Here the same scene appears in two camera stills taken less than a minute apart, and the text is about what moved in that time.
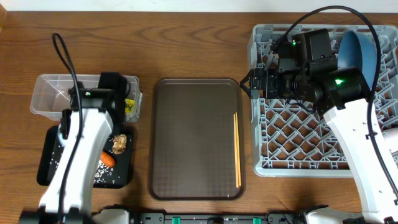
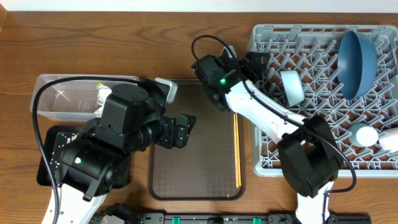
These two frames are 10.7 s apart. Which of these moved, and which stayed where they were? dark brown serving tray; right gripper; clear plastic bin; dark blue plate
Moved: right gripper
Stayed: dark blue plate; dark brown serving tray; clear plastic bin
